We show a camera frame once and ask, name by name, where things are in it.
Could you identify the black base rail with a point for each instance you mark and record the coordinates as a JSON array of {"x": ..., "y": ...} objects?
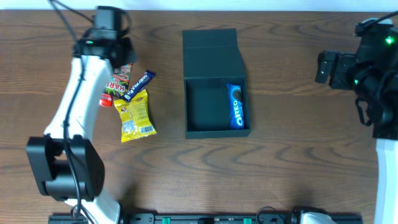
[{"x": 149, "y": 218}]

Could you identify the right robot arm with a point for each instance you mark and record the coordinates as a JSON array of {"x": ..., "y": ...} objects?
[{"x": 371, "y": 73}]

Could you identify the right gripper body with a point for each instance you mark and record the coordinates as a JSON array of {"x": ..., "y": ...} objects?
[{"x": 337, "y": 70}]

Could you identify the black Haribo candy bag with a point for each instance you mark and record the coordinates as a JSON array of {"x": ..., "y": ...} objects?
[{"x": 119, "y": 82}]

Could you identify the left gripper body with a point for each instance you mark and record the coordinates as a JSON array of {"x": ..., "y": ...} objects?
[{"x": 125, "y": 56}]

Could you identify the blue Oreo cookie pack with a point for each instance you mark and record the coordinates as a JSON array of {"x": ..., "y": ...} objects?
[{"x": 236, "y": 115}]

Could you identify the dark green lidded box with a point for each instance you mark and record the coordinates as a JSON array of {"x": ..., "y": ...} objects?
[{"x": 211, "y": 59}]

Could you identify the yellow snack bag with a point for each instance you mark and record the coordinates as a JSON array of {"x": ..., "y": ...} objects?
[{"x": 135, "y": 119}]

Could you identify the dark blue Dairy Milk bar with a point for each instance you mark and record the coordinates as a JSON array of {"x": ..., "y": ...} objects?
[{"x": 138, "y": 86}]

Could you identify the red candy bag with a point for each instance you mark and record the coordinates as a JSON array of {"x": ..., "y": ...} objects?
[{"x": 106, "y": 100}]

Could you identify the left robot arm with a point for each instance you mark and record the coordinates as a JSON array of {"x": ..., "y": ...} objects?
[{"x": 64, "y": 162}]

